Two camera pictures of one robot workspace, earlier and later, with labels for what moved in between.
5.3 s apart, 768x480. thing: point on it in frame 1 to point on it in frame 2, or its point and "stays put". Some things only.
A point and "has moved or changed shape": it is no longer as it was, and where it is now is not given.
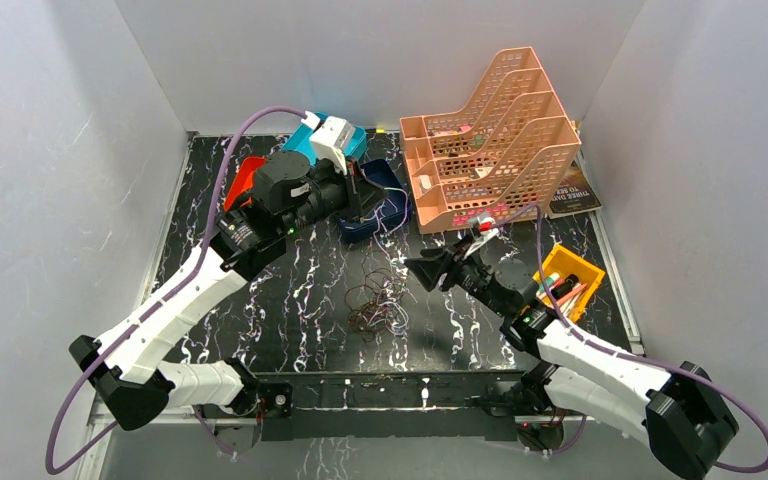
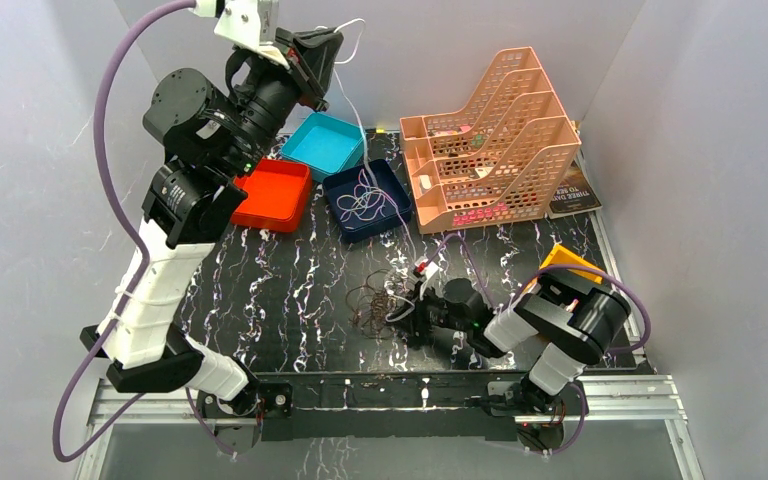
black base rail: x=392 y=403 stays put
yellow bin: x=564 y=261 stays put
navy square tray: x=395 y=211 stays put
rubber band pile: x=377 y=305 has moved or changed shape
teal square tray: x=300 y=140 stays put
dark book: x=575 y=194 stays put
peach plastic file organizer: x=502 y=156 stays put
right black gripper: x=438 y=261 to x=410 y=318
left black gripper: x=359 y=195 to x=297 y=69
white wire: x=376 y=215 to x=358 y=110
